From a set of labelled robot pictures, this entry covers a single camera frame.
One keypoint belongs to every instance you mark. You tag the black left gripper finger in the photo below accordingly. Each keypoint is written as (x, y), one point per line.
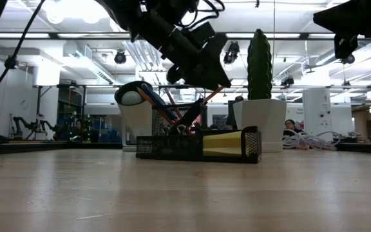
(221, 58)
(209, 80)

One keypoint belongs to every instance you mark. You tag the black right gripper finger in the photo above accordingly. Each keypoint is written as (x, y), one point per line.
(330, 24)
(328, 11)

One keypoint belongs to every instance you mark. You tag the black pen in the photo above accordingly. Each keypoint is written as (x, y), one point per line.
(192, 112)

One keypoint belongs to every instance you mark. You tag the yellow sticky note pad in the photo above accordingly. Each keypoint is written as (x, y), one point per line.
(222, 143)

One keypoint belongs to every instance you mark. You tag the black mesh desk organizer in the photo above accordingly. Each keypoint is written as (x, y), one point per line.
(172, 146)

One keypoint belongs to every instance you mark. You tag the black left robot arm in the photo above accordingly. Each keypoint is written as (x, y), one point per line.
(153, 19)

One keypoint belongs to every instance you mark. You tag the person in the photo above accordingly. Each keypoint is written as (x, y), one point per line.
(239, 98)
(80, 129)
(291, 127)

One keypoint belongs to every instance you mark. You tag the black monitor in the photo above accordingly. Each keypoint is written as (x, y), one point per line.
(231, 112)

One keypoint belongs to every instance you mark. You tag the white hexagonal plant pot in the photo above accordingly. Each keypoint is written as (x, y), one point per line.
(259, 114)

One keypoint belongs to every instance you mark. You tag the white tall cabinet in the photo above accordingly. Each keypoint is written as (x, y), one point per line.
(316, 112)

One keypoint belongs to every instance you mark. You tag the black background robot rig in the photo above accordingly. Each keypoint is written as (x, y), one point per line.
(27, 124)

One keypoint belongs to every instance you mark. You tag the black ceiling-hung camera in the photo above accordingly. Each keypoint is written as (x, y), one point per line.
(232, 53)
(287, 81)
(120, 57)

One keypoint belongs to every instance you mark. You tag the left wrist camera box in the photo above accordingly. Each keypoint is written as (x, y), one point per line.
(203, 32)

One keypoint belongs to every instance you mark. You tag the white security camera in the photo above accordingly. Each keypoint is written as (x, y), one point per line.
(137, 112)

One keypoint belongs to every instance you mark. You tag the black aluminium table frame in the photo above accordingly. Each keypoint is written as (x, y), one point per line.
(43, 148)

